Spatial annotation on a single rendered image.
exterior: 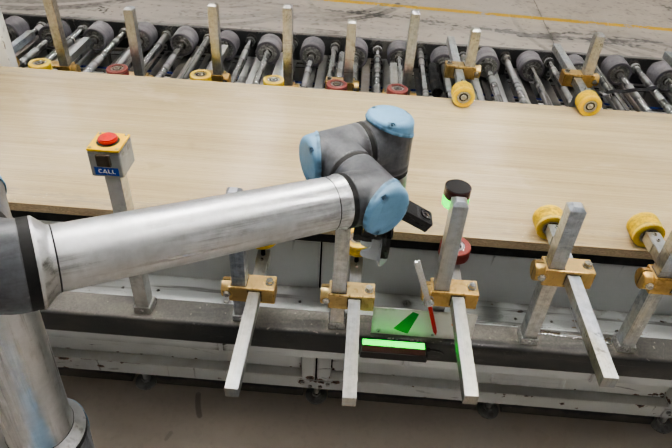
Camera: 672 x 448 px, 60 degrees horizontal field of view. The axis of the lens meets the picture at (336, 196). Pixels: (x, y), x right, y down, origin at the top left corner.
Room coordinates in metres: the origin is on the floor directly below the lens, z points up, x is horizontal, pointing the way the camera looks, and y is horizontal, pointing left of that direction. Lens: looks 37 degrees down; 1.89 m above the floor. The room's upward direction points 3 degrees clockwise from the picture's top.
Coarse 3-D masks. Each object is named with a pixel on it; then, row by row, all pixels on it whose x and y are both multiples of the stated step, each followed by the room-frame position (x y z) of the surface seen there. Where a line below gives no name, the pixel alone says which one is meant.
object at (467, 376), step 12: (456, 276) 1.05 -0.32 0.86; (456, 300) 0.97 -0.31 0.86; (456, 312) 0.93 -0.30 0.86; (456, 324) 0.89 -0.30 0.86; (456, 336) 0.86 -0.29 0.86; (468, 336) 0.86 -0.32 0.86; (456, 348) 0.84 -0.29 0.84; (468, 348) 0.83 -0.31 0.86; (468, 360) 0.79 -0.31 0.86; (468, 372) 0.76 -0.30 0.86; (468, 384) 0.73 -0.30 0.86; (468, 396) 0.71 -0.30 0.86
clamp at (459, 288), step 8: (432, 280) 1.02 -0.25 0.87; (456, 280) 1.02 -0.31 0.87; (464, 280) 1.03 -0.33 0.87; (432, 288) 0.99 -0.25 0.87; (456, 288) 1.00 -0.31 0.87; (464, 288) 1.00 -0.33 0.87; (432, 296) 0.98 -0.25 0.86; (440, 296) 0.98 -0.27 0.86; (448, 296) 0.98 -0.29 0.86; (456, 296) 0.98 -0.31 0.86; (464, 296) 0.98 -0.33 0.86; (472, 296) 0.98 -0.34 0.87; (440, 304) 0.98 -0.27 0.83; (448, 304) 0.98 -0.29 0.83; (472, 304) 0.98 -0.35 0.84
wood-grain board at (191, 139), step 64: (0, 128) 1.55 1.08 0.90; (64, 128) 1.57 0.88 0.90; (128, 128) 1.60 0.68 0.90; (192, 128) 1.62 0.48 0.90; (256, 128) 1.64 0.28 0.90; (320, 128) 1.67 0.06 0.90; (448, 128) 1.72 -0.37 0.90; (512, 128) 1.74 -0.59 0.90; (576, 128) 1.77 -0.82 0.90; (640, 128) 1.80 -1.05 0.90; (64, 192) 1.24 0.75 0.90; (192, 192) 1.28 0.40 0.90; (512, 192) 1.37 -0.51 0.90; (576, 192) 1.39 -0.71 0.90; (640, 192) 1.41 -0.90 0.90; (640, 256) 1.14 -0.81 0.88
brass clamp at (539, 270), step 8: (544, 256) 1.02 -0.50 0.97; (536, 264) 0.99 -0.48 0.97; (544, 264) 0.99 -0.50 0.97; (568, 264) 1.00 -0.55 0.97; (576, 264) 1.00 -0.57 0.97; (536, 272) 0.98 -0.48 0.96; (544, 272) 0.98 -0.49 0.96; (552, 272) 0.97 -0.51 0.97; (560, 272) 0.97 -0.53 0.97; (568, 272) 0.97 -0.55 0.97; (576, 272) 0.97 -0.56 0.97; (584, 272) 0.97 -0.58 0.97; (592, 272) 0.98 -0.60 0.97; (536, 280) 0.98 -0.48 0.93; (544, 280) 0.97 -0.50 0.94; (552, 280) 0.97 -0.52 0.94; (560, 280) 0.97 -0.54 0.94; (584, 280) 0.97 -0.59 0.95; (592, 280) 0.97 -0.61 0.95
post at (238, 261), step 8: (232, 192) 1.01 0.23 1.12; (232, 256) 1.00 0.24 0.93; (240, 256) 1.00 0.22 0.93; (232, 264) 1.00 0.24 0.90; (240, 264) 1.00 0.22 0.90; (232, 272) 1.00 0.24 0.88; (240, 272) 1.00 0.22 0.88; (232, 280) 1.00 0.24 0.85; (240, 280) 1.00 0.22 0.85; (240, 304) 1.00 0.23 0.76; (240, 312) 1.00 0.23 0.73
